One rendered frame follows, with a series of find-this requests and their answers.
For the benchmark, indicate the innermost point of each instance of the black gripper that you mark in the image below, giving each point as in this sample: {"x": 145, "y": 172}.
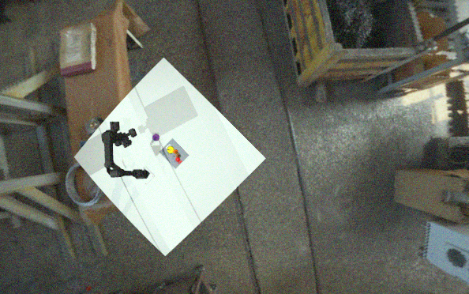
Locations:
{"x": 131, "y": 133}

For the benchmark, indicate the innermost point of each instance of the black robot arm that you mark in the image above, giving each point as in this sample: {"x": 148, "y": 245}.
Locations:
{"x": 108, "y": 138}

